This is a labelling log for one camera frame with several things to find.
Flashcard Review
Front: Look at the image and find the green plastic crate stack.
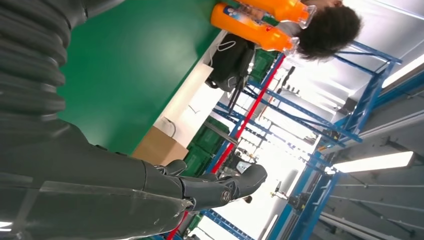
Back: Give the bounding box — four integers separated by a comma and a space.
180, 117, 231, 178

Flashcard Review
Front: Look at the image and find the person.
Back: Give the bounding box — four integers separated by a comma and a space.
274, 0, 363, 62

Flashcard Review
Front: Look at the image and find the white desk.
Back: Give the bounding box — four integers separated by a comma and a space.
153, 29, 253, 150

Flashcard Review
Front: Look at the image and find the brown cardboard box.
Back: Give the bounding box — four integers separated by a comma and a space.
131, 125, 190, 167

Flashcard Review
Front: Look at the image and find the black bag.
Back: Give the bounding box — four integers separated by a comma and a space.
205, 33, 256, 93

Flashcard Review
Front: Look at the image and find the ceiling light panel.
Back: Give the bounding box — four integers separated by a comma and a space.
332, 151, 416, 174
380, 54, 424, 89

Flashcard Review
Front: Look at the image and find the blue shelf rack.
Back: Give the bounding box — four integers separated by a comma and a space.
198, 149, 342, 240
205, 39, 403, 186

